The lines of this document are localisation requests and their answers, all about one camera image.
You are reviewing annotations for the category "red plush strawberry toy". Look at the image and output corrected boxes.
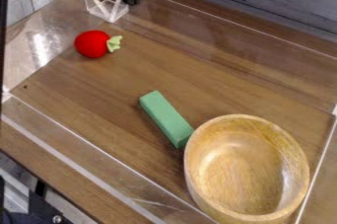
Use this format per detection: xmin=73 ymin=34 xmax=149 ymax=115
xmin=73 ymin=31 xmax=123 ymax=58

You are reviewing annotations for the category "black vertical pole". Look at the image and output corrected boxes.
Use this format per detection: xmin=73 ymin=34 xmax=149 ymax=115
xmin=0 ymin=0 xmax=8 ymax=115

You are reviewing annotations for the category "green rectangular block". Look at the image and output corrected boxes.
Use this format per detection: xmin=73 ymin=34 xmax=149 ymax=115
xmin=140 ymin=91 xmax=193 ymax=148

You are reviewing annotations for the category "wooden bowl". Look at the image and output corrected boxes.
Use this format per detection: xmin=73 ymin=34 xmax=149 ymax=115
xmin=184 ymin=114 xmax=309 ymax=224

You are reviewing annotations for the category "clear acrylic corner bracket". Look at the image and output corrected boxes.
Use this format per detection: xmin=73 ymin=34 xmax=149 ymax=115
xmin=84 ymin=0 xmax=129 ymax=23

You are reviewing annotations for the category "clear acrylic barrier wall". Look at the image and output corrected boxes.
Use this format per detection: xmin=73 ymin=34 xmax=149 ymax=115
xmin=0 ymin=0 xmax=337 ymax=224

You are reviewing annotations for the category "black clamp mount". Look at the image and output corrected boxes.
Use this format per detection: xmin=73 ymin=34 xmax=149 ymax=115
xmin=28 ymin=181 xmax=73 ymax=224

